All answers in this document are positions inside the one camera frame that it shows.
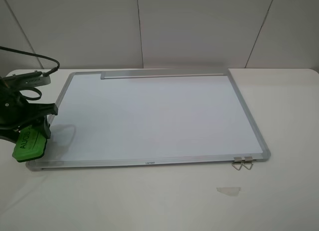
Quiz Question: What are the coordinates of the aluminium framed whiteboard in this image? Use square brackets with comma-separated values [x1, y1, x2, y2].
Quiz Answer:
[26, 71, 271, 171]

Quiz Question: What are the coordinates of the green whiteboard eraser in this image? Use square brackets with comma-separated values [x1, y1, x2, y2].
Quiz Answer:
[12, 126, 47, 162]

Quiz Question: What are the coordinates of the silver pen tray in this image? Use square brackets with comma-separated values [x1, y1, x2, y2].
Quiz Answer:
[101, 68, 229, 80]

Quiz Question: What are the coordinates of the black green gripper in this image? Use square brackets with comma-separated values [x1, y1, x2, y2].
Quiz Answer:
[0, 78, 58, 143]

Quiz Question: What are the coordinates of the metal hanging clip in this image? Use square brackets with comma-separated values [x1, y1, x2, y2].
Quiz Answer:
[242, 156, 256, 170]
[232, 157, 243, 171]

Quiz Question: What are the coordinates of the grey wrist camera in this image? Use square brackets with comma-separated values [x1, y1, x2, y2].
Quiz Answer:
[4, 71, 51, 88]

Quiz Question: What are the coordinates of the clear tape piece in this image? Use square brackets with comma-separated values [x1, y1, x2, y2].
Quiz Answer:
[216, 187, 241, 197]

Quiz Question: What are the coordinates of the black camera cable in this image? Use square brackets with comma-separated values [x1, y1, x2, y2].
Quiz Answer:
[0, 45, 60, 102]

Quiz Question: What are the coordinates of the left metal hanging clip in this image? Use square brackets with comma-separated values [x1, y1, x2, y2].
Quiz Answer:
[232, 157, 243, 171]

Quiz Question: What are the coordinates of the right metal hanging clip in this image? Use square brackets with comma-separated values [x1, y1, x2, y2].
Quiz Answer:
[242, 156, 256, 170]

